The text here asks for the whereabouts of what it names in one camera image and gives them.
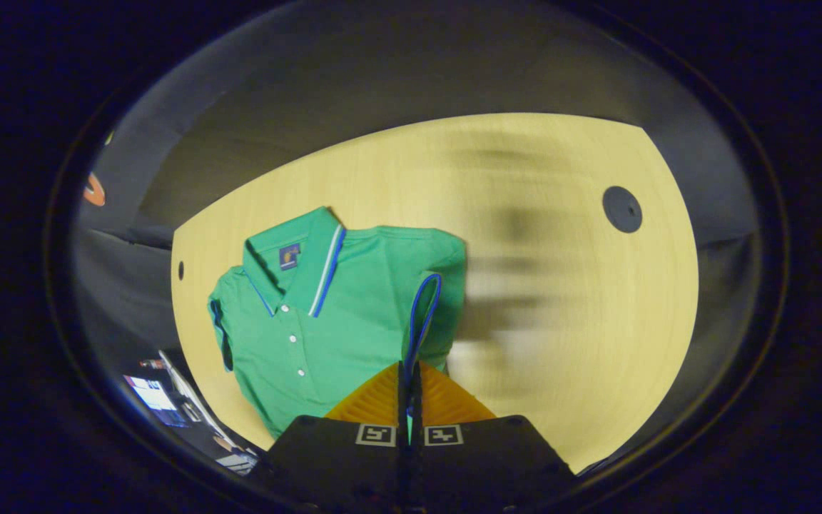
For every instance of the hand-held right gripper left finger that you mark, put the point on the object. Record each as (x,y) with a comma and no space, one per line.
(340,464)

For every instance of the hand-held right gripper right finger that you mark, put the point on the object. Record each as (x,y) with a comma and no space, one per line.
(482,464)

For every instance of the green T-shirt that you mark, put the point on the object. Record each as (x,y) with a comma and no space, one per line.
(340,328)

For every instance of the computer monitor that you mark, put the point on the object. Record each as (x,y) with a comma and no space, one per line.
(154,396)

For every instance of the black backdrop cloth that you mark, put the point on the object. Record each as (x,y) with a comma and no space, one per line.
(382,86)

